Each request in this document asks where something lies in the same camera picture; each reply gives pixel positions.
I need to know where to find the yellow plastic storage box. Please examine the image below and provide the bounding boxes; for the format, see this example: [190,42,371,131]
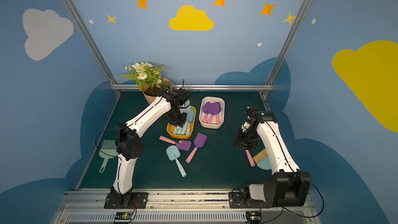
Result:
[166,106,197,140]

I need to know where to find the purple pointed shovel pink handle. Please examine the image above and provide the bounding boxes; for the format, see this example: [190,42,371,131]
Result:
[202,102,211,123]

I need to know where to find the purple square shovel pink handle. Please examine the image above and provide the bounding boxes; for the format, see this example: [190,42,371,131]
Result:
[186,133,207,163]

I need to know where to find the white plastic storage box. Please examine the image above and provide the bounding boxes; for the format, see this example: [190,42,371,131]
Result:
[199,96,225,129]

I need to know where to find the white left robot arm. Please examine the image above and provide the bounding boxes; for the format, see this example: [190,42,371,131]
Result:
[104,88,190,209]

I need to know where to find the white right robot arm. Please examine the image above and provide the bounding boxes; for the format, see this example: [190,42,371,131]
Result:
[235,106,311,208]

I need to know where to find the blue hand brush tan bristles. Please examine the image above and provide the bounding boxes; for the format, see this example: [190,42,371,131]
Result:
[253,149,272,171]

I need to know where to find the purple square shovel lying sideways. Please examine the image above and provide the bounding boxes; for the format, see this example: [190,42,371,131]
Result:
[159,136,192,151]

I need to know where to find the potted white flower plant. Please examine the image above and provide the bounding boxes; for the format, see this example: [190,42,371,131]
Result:
[120,62,172,104]

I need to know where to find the right circuit board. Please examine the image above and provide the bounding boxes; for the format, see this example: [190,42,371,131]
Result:
[245,211,262,224]

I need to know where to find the circuit board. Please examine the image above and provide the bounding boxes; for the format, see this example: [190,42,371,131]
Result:
[114,212,134,223]
[245,211,262,224]

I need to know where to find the left circuit board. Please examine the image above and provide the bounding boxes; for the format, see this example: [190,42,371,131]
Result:
[114,212,134,223]

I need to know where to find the right aluminium frame post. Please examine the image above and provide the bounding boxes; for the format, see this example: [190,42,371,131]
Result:
[261,0,313,100]

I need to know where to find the aluminium frame post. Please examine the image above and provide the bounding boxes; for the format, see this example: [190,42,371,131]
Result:
[261,0,313,100]
[61,0,117,87]

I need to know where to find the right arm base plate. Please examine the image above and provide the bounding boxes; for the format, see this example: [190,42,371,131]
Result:
[228,190,262,209]

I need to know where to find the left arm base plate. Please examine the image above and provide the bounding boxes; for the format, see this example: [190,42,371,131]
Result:
[104,191,149,209]

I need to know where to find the left aluminium frame post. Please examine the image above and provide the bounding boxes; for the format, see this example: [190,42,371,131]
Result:
[61,0,117,87]

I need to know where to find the aluminium rail front frame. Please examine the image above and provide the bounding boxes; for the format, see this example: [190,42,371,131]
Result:
[52,189,320,224]

